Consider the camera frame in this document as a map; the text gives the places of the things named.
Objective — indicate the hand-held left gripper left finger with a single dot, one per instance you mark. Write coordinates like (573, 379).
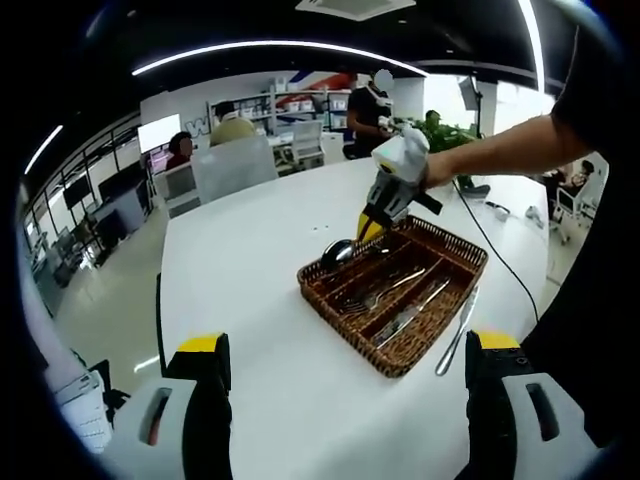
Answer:
(175, 395)

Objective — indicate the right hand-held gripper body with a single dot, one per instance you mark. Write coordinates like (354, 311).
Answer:
(397, 165)

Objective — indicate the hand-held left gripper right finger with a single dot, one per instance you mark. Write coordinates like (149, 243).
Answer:
(515, 400)

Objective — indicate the steel spoon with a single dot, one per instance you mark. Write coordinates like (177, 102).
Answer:
(336, 254)

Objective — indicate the steel knife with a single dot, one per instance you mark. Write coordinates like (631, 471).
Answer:
(435, 292)
(446, 357)

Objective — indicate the steel fork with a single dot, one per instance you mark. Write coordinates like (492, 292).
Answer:
(357, 306)
(380, 299)

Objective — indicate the cutlery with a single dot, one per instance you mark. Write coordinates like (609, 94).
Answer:
(397, 325)

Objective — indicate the brown wicker utensil storage tray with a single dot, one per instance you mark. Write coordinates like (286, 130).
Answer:
(330, 310)

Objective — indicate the white storage shelving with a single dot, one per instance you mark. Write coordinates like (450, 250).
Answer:
(300, 102)

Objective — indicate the person's right hand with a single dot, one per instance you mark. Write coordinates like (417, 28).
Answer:
(417, 140)

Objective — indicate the potted green plant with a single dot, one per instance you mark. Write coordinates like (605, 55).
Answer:
(450, 137)

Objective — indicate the black grey headset device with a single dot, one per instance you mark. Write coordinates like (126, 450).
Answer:
(477, 190)

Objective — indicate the white office chair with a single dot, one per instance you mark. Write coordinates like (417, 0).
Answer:
(565, 200)
(177, 187)
(307, 137)

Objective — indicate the white laptop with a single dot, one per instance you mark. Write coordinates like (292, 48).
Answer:
(82, 400)

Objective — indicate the person's black shirt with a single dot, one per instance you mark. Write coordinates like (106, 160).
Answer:
(590, 300)

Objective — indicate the grey mesh office chair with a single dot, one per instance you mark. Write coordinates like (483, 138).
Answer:
(235, 167)

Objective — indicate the ceiling air conditioner vent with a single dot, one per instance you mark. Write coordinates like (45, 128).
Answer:
(355, 7)

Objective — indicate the ceiling light strip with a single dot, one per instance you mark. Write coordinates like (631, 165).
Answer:
(280, 43)
(45, 149)
(534, 45)

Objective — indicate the black desk monitors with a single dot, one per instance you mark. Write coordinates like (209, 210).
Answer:
(120, 180)

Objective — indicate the black television on stand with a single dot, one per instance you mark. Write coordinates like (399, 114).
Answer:
(76, 192)

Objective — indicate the bright white monitor screen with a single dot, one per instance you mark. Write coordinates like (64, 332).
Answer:
(159, 132)

